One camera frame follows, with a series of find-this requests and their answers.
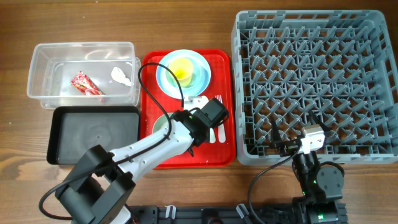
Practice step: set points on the light blue plate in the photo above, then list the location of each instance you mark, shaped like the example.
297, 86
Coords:
167, 83

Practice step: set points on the pale green bowl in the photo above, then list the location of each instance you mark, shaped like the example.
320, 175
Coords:
161, 124

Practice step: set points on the clear plastic bin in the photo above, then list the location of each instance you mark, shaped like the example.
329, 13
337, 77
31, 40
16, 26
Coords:
54, 65

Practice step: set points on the red serving tray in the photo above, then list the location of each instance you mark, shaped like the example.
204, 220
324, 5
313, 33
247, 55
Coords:
206, 155

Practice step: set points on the grey dishwasher rack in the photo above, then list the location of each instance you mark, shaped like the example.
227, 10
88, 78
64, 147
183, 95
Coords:
338, 64

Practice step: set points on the red strawberry snack wrapper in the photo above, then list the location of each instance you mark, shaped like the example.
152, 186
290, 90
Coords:
85, 85

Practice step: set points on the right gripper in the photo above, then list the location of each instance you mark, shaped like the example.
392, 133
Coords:
288, 147

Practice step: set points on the light blue bowl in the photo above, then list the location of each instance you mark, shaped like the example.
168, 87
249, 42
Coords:
196, 72

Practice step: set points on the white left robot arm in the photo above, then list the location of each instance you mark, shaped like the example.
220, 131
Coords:
97, 188

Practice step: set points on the yellow plastic cup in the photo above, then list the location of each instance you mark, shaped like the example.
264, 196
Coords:
183, 70

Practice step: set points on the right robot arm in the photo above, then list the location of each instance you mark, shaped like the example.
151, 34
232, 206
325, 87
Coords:
321, 182

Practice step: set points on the white plastic fork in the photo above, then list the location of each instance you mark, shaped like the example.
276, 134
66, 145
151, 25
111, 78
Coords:
221, 131

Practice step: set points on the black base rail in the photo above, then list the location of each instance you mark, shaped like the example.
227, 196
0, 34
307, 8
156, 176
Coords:
278, 213

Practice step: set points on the white napkin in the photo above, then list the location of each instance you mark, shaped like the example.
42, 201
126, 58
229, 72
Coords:
118, 75

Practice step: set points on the black plastic tray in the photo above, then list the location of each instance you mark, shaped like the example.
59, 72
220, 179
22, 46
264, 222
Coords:
75, 129

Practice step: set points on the white plastic spoon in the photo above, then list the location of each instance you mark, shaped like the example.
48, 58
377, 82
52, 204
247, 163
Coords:
212, 135

